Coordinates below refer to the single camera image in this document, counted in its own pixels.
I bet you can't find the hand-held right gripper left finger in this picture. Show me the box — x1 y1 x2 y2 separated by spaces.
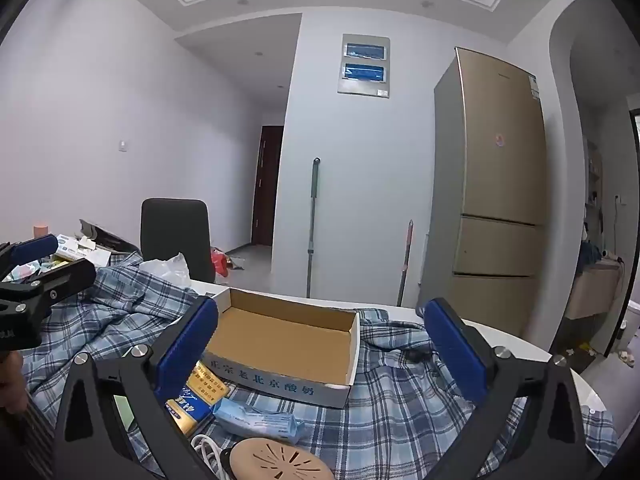
52 295 221 480

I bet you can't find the black chair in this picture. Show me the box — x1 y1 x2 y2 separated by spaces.
140 198 216 285

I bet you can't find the gold and blue cigarette pack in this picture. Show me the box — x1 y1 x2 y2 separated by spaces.
167 360 231 436

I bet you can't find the dark wooden door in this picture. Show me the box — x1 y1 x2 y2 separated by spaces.
251 125 285 247

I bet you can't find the white plastic bag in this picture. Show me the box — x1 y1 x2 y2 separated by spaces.
141 253 192 288

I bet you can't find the white charging cable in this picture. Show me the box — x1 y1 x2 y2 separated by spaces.
191 434 226 476

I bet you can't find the pink handled broom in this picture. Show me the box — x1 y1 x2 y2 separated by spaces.
396 219 415 307

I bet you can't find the black flat box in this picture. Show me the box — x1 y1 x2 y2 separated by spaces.
79 219 142 255

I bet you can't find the gold refrigerator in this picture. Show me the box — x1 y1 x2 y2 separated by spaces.
417 46 551 351

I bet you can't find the white paper box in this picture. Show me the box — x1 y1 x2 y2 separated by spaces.
75 247 112 267

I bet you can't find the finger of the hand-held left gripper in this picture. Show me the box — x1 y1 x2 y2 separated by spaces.
0 258 97 311
0 233 60 281

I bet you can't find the white and blue medicine box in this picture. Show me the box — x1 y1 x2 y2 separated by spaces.
54 234 82 261

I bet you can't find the blue hanging garment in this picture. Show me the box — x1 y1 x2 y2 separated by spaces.
575 242 603 276

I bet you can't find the blue plaid shirt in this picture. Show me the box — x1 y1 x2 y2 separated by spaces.
20 250 618 480

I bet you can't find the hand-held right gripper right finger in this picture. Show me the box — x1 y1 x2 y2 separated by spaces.
422 297 588 480

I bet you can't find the cardboard box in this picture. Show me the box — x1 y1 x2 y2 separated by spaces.
202 287 362 409

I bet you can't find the person's left hand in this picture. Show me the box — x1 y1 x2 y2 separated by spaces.
0 351 29 414

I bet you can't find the blue plastic packet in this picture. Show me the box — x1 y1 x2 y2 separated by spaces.
212 397 306 445

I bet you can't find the beige round slotted disc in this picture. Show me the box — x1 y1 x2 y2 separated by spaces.
220 437 336 480

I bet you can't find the grey striped cloth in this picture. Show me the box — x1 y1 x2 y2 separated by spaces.
0 392 58 480

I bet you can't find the wall electrical panel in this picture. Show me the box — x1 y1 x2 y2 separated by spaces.
336 33 391 98

